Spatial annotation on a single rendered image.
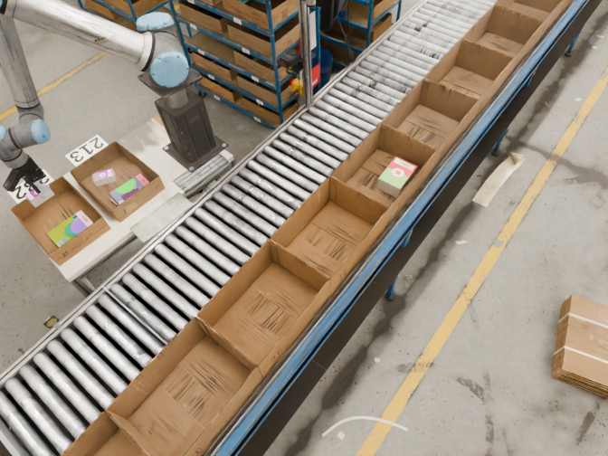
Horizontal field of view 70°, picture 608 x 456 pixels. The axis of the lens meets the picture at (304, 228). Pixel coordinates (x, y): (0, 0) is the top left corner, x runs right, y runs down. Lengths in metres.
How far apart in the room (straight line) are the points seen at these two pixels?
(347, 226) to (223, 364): 0.76
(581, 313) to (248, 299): 1.88
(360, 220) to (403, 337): 0.95
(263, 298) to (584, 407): 1.82
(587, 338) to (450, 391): 0.78
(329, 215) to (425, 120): 0.76
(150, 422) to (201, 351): 0.28
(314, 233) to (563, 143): 2.44
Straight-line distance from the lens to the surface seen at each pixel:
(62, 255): 2.27
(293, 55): 2.41
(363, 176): 2.07
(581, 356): 2.78
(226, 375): 1.66
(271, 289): 1.75
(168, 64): 1.86
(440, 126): 2.35
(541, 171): 3.59
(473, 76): 2.69
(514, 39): 3.02
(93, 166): 2.56
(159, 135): 2.63
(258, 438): 1.88
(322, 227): 1.89
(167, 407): 1.69
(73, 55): 5.02
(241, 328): 1.71
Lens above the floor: 2.46
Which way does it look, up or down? 56 degrees down
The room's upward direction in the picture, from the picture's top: 5 degrees counter-clockwise
